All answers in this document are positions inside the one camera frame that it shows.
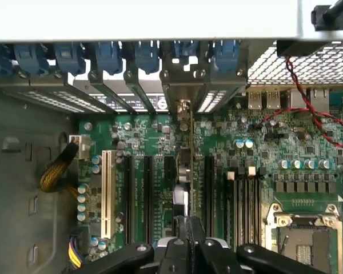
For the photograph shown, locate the metal cpu socket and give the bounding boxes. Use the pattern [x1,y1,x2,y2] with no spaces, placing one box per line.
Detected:
[263,202,343,274]

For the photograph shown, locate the black cable with plug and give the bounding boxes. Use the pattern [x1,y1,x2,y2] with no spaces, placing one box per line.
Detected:
[310,0,343,32]

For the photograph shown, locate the yellow black braided cable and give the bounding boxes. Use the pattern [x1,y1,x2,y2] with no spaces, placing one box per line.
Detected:
[39,142,79,194]

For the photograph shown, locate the black ram slot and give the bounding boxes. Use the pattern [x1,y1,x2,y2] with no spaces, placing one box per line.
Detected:
[254,167,264,245]
[236,167,246,247]
[245,167,255,245]
[225,170,236,247]

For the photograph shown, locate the perforated metal slot cover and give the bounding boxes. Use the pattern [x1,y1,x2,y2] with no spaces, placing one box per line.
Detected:
[50,85,115,114]
[196,85,232,114]
[0,83,78,114]

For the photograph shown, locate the green motherboard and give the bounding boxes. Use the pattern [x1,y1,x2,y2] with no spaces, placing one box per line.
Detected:
[77,85,343,274]

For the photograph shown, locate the long black expansion slot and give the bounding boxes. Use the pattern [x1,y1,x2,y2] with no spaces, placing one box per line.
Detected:
[143,155,154,244]
[125,155,135,244]
[204,155,216,238]

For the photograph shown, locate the blue slot clip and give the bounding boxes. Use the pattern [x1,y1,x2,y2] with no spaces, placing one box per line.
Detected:
[171,40,203,59]
[53,43,86,76]
[133,41,161,75]
[94,41,124,76]
[13,43,51,76]
[213,39,241,74]

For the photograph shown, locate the white pci expansion slot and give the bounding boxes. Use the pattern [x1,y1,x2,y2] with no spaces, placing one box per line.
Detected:
[101,150,117,240]

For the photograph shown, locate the red black twisted wire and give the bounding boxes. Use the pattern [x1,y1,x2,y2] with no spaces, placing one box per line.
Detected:
[247,55,343,148]

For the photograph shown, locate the short black expansion slot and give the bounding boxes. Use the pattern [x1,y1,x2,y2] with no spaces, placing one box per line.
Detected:
[164,155,177,186]

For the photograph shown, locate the grey metal pc case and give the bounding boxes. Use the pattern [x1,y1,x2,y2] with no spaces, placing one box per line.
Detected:
[0,0,343,274]

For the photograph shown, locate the silver usb port block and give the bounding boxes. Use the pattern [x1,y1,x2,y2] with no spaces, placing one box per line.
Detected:
[246,90,281,110]

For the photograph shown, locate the coloured wire bundle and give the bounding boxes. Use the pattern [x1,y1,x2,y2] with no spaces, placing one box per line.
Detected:
[63,235,85,271]

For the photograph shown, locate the white power connector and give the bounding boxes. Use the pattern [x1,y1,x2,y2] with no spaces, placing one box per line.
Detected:
[69,134,91,160]

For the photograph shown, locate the silver ethernet port block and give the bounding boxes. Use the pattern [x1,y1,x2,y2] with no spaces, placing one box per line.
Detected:
[289,87,331,112]

